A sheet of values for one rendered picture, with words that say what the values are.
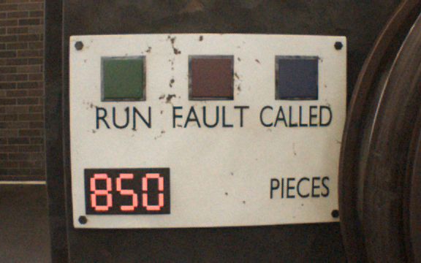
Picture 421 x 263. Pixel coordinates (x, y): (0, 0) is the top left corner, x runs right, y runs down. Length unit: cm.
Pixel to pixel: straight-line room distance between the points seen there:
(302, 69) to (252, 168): 10
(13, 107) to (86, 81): 609
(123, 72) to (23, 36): 607
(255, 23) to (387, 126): 19
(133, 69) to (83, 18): 7
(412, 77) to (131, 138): 26
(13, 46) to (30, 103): 57
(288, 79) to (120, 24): 16
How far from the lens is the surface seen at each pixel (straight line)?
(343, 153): 61
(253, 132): 66
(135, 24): 67
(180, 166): 66
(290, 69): 66
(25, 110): 672
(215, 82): 65
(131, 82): 65
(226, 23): 68
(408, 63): 56
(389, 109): 56
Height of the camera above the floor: 122
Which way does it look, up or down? 6 degrees down
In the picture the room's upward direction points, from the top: straight up
